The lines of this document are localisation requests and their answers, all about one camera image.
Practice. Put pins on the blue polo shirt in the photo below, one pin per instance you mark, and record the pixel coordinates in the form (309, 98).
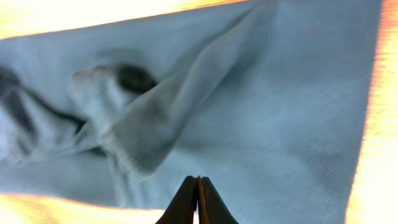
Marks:
(266, 98)

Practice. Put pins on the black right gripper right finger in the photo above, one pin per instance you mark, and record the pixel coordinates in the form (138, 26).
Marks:
(211, 207)

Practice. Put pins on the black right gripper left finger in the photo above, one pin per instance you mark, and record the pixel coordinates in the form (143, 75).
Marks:
(183, 205)

